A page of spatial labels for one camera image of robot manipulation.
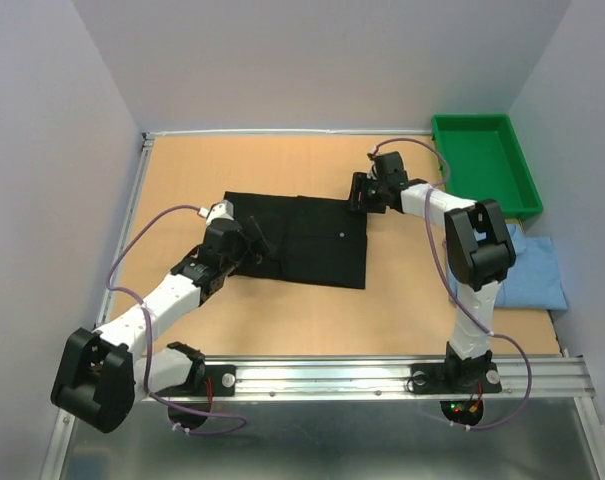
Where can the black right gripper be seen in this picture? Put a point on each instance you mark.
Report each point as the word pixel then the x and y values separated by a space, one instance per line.
pixel 360 183

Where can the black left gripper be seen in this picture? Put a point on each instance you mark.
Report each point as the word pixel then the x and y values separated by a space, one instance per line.
pixel 259 249

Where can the black long sleeve shirt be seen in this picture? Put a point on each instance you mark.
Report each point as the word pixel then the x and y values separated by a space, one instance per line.
pixel 316 241

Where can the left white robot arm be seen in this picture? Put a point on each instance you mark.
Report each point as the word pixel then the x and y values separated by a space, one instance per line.
pixel 105 371

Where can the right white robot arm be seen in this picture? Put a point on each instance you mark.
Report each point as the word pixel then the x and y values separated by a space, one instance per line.
pixel 479 249

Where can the green plastic bin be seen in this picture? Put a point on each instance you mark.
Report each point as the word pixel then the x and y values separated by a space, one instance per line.
pixel 486 162

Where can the light blue folded shirt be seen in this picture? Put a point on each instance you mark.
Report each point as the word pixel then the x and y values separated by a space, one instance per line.
pixel 534 282

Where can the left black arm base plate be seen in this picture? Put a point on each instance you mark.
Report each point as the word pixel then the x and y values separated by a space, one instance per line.
pixel 207 381

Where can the aluminium table frame rail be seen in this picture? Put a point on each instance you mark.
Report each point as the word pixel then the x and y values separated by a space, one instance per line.
pixel 106 299

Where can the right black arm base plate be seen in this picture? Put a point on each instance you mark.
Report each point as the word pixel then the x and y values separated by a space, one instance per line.
pixel 447 379

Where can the front aluminium rail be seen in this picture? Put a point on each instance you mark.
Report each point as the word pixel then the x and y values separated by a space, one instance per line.
pixel 334 378

